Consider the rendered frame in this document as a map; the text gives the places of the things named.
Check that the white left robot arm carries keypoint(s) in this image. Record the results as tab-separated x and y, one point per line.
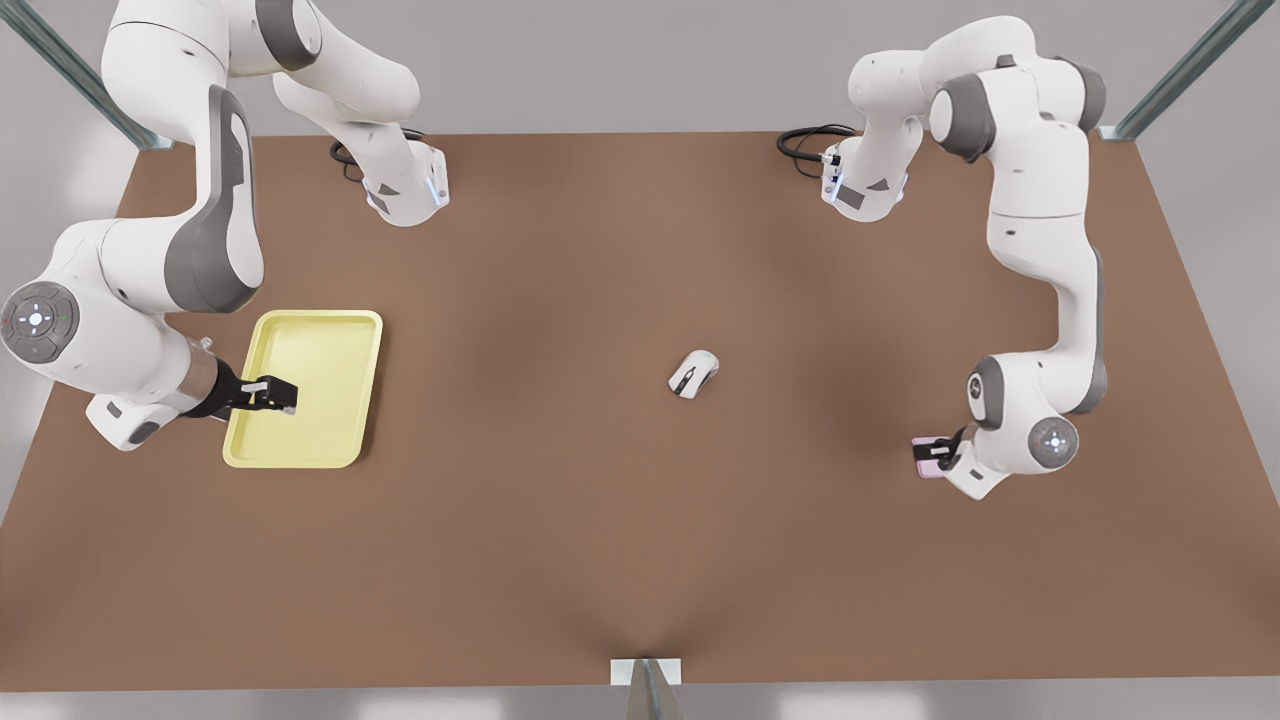
1040	200

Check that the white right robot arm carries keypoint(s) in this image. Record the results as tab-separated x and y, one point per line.
150	250

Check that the pink rectangular object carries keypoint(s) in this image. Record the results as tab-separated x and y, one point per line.
928	466

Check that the pale yellow tray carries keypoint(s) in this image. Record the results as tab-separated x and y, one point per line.
315	400

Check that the white computer mouse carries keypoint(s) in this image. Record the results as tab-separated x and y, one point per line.
693	374

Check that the silver frame post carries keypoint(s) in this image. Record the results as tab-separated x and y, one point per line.
1180	70
648	690
80	75

